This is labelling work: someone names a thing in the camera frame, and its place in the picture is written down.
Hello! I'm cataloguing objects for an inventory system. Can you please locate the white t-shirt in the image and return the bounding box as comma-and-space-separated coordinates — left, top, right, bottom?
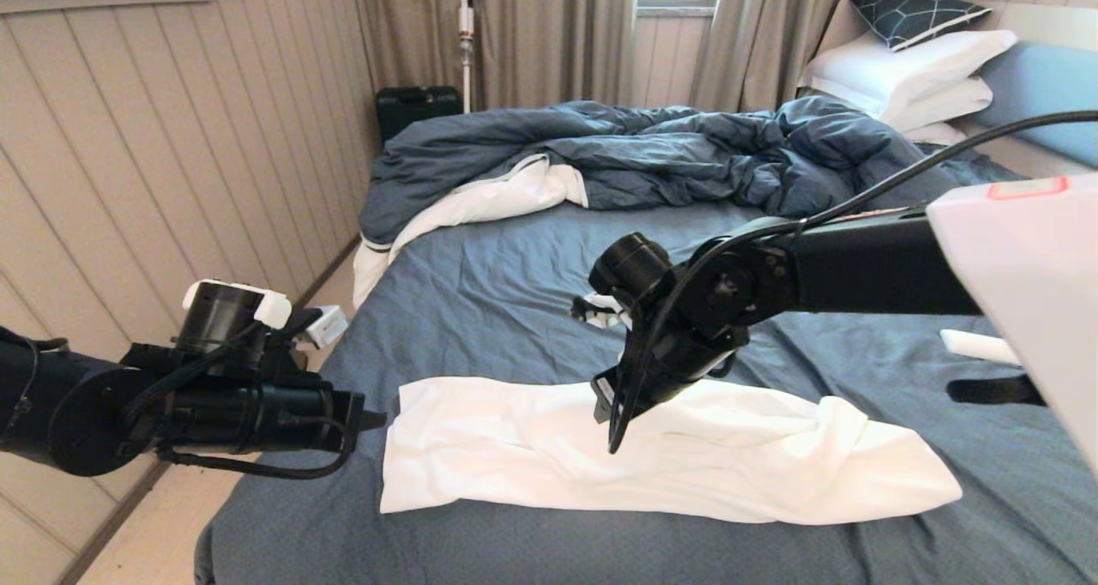
379, 376, 963, 526

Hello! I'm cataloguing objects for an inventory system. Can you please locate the blue patterned bed sheet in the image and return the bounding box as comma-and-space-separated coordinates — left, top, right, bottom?
196, 143, 1098, 585

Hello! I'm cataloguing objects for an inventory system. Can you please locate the blue duvet with white lining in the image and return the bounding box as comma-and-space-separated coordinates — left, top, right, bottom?
353, 96, 981, 311

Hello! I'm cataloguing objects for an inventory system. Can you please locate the black suitcase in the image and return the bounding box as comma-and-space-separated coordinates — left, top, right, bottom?
376, 85, 464, 144

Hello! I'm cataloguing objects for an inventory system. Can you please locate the long white remote control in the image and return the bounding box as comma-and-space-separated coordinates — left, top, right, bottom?
941, 329, 1023, 366

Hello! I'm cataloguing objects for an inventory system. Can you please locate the narrow beige curtain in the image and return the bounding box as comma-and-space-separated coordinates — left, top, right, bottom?
689, 0, 902, 112

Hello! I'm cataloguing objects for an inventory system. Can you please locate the wide beige curtain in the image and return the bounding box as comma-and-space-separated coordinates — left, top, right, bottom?
347, 0, 637, 112

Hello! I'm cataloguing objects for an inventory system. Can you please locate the flat white pillow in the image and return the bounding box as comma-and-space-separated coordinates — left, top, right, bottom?
901, 122, 970, 147

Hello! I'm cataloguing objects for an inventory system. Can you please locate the large white pillow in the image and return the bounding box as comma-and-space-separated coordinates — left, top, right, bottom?
798, 27, 1020, 123

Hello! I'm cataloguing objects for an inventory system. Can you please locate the medium white pillow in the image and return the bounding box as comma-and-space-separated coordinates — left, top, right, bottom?
884, 75, 994, 131

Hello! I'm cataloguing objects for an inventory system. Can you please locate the white stick vacuum cleaner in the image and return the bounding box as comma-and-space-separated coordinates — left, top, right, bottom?
457, 0, 475, 112

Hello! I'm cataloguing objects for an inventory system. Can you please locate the dark geometric patterned cushion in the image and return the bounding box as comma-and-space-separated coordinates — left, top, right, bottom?
848, 0, 993, 51

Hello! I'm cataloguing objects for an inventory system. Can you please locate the blue padded headboard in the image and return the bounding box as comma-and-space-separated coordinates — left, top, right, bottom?
974, 39, 1098, 168

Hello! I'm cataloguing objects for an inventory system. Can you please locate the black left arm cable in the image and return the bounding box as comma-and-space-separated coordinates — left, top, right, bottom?
0, 306, 354, 481

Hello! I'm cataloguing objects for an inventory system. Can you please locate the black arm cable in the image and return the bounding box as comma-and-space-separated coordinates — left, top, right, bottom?
605, 109, 1098, 455
0, 306, 354, 481

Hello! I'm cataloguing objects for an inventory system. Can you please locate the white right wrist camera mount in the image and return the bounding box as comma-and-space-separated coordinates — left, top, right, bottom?
572, 293, 636, 333

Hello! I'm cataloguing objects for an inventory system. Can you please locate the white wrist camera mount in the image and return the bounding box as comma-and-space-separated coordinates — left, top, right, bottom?
572, 293, 636, 333
183, 279, 350, 350

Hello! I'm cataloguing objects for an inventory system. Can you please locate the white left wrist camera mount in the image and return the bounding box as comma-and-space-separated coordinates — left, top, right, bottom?
183, 279, 350, 350

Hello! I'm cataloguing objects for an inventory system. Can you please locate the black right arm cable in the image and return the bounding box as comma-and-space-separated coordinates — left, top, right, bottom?
605, 109, 1098, 455

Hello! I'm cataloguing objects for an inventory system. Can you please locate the beige upholstered bed frame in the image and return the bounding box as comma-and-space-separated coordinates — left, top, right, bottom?
959, 120, 1098, 181

